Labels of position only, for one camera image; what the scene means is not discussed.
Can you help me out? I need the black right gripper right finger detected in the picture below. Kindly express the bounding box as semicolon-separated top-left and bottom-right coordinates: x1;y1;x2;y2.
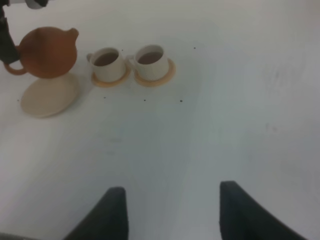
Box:
219;181;305;240

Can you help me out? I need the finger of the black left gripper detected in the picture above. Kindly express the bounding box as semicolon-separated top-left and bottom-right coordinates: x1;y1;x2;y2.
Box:
0;4;20;64

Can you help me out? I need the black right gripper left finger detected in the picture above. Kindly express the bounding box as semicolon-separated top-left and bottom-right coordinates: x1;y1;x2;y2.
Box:
65;187;129;240

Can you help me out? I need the brown clay teapot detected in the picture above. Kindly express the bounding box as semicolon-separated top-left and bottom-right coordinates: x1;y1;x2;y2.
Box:
4;26;79;79

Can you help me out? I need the beige round teapot coaster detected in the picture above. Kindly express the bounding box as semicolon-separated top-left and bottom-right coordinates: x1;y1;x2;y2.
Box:
20;73;80;118

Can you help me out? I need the left white teacup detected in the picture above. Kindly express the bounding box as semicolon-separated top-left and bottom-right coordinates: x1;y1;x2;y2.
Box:
86;47;127;83

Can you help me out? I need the white teacup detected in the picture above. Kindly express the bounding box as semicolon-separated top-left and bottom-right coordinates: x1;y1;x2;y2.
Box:
86;47;127;83
125;44;170;81

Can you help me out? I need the left orange cup coaster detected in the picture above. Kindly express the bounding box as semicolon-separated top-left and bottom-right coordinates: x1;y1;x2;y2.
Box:
91;66;131;88

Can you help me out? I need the orange cup coaster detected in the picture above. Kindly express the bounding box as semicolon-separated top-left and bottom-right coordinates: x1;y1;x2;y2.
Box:
134;58;176;88
91;66;131;88

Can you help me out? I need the right white teacup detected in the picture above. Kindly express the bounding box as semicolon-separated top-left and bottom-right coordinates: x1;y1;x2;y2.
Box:
125;44;170;81

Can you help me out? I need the right orange cup coaster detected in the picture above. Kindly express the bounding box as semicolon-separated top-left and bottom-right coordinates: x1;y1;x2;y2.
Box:
134;58;176;88

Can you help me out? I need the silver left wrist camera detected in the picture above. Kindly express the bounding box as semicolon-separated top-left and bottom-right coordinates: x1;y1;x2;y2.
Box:
25;0;50;10

